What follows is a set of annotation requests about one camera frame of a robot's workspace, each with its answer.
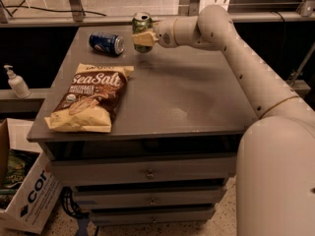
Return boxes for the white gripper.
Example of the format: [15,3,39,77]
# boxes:
[132,20,176,48]

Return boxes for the green soda can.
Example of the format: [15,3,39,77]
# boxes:
[132,12,153,53]

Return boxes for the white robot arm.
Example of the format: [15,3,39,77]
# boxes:
[132,5,315,236]

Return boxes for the blue pepsi can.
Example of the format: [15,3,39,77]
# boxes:
[89,31,124,55]

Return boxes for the sea salt chips bag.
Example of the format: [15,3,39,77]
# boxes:
[45,64,134,133]

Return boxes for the grey drawer cabinet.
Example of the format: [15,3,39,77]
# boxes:
[29,26,255,217]

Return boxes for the white pump bottle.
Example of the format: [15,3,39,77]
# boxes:
[4,65,31,98]

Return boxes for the top grey drawer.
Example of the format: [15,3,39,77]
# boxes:
[50,152,236,186]

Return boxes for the grey drawer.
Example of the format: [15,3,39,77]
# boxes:
[50,152,236,186]
[90,206,215,226]
[74,186,226,209]

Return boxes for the middle grey drawer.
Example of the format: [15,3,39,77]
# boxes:
[74,186,226,209]

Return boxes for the green bag in box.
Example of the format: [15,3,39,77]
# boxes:
[0,149,38,209]

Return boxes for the bottom grey drawer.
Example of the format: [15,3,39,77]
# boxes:
[90,206,215,226]

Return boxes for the white cardboard box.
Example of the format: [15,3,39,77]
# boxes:
[0,118,62,234]

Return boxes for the black floor cable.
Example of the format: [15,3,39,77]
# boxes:
[0,0,107,18]

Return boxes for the black cables under cabinet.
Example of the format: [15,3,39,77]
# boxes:
[60,187,91,221]

